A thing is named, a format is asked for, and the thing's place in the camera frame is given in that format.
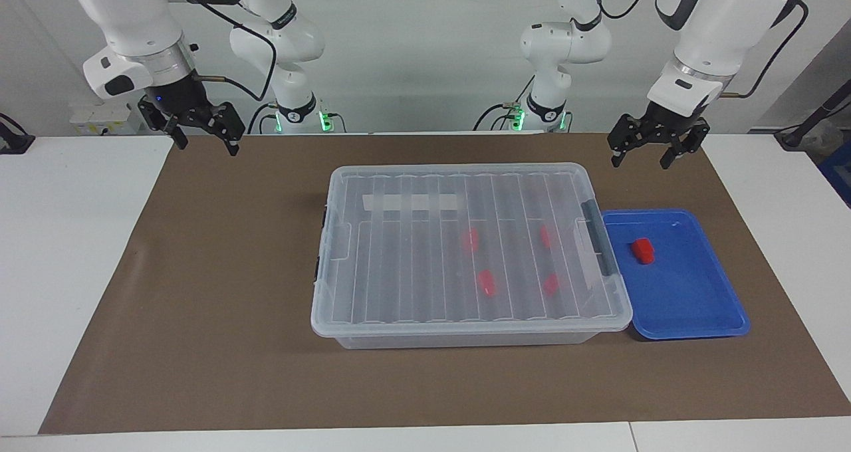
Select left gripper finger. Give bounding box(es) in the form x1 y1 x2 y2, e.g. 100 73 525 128
662 125 711 168
608 116 648 166

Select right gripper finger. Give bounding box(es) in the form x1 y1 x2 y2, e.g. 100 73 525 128
203 103 247 156
138 100 189 150

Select clear ribbed plastic lid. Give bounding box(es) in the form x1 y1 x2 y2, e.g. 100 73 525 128
310 163 634 338

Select dark box latch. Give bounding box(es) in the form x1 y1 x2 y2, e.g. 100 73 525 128
312 203 330 286
580 199 619 278

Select blue plastic tray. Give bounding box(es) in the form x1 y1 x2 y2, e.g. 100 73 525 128
600 208 752 341

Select clear plastic storage box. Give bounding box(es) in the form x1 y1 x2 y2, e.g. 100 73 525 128
312 166 629 350

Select white power socket strip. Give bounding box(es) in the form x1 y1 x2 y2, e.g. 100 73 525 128
70 103 144 136

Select black stand pole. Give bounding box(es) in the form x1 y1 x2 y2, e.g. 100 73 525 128
775 80 851 150

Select brown table mat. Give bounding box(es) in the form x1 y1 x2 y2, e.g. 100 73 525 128
39 132 851 435

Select blue crate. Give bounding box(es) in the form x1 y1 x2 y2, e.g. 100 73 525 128
818 140 851 208

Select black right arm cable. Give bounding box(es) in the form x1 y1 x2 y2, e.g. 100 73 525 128
172 0 278 102

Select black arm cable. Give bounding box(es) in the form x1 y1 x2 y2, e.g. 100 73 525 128
592 0 810 100
172 0 278 102

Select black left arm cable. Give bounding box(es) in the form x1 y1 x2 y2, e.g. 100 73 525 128
592 0 810 100

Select black arm base cables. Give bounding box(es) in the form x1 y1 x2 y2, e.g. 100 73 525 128
473 100 536 132

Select black clamp with cable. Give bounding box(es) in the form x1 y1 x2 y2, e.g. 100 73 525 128
0 113 35 155

